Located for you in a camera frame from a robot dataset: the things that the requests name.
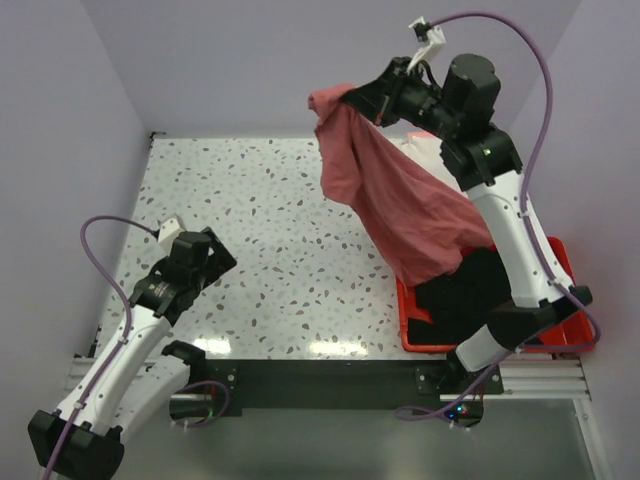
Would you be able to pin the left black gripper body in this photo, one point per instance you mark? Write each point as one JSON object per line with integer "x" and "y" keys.
{"x": 219, "y": 262}

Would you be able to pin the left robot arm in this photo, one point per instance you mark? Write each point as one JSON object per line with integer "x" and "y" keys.
{"x": 84, "y": 437}

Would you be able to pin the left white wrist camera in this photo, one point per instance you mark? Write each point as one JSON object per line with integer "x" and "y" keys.
{"x": 169, "y": 230}

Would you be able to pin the pink polo shirt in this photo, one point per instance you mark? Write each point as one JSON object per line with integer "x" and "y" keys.
{"x": 419, "y": 225}

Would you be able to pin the folded white t shirt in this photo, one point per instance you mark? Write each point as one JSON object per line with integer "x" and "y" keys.
{"x": 427, "y": 154}

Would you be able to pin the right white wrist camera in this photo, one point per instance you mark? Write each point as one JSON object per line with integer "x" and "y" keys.
{"x": 432, "y": 40}

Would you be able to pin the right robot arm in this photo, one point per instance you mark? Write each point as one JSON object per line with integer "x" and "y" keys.
{"x": 486, "y": 166}

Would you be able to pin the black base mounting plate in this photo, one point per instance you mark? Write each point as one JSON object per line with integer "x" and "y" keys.
{"x": 320, "y": 387}

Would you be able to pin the aluminium front rail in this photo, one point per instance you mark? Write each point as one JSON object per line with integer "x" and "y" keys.
{"x": 536, "y": 378}

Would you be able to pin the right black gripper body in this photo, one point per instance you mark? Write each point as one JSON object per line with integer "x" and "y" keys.
{"x": 405, "y": 97}

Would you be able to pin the black clothes in bin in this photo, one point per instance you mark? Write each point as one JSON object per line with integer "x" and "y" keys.
{"x": 458, "y": 303}

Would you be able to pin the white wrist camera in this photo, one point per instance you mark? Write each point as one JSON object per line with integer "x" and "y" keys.
{"x": 432, "y": 40}
{"x": 169, "y": 230}

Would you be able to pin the folded light pink shirt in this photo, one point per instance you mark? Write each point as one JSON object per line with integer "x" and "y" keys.
{"x": 422, "y": 136}

